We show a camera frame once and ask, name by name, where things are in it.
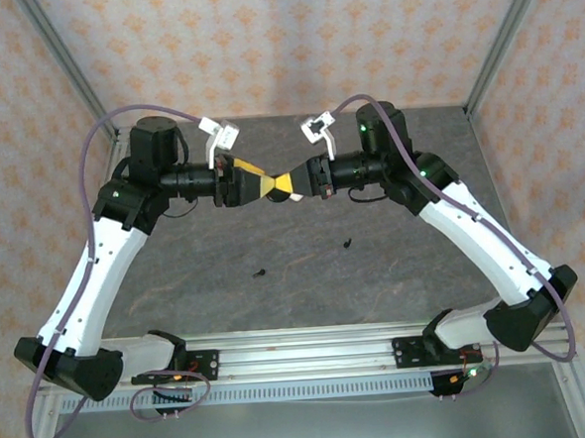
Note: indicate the aluminium frame post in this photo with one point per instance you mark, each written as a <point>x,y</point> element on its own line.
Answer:
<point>66,59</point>
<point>505,42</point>

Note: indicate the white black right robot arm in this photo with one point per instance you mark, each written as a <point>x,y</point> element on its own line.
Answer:
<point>483,247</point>

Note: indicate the white earbud charging case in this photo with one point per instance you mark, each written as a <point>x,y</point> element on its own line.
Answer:
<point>296,197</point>

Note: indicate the small black screw piece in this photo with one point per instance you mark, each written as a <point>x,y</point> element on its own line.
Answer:
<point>259,273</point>

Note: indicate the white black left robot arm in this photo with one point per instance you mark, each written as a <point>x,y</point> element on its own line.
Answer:
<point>102,270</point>

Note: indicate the grey metal sheet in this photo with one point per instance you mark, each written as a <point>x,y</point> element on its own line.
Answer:
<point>335,430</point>

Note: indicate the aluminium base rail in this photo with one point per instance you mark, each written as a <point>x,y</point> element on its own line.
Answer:
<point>306,357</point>

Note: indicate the aluminium side rail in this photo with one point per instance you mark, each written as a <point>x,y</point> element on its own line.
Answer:
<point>114,150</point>
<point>482,148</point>

